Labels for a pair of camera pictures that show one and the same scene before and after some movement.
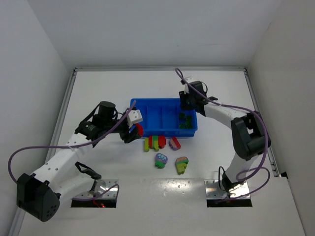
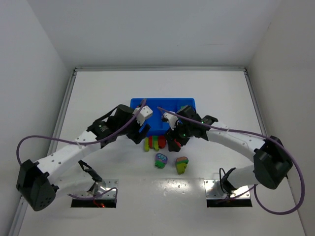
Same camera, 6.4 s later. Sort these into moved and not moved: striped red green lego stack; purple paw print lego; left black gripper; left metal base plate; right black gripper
Moved: left black gripper; right black gripper
Not moved: striped red green lego stack; left metal base plate; purple paw print lego
